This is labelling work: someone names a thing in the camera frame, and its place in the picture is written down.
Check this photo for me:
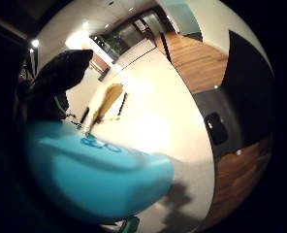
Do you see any small black object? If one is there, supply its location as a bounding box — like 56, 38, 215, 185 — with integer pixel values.
80, 106, 90, 124

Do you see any green object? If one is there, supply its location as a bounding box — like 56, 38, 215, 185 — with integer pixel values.
118, 216, 141, 233

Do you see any wooden spoon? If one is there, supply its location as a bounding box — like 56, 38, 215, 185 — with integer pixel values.
85, 83, 125, 134

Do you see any black floor socket box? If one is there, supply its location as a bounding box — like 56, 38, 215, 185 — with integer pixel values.
204, 111, 230, 147

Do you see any thin black stick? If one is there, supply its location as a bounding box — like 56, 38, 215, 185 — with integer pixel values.
116, 91, 129, 117

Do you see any glass door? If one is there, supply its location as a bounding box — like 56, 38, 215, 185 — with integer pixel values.
112, 9, 166, 50

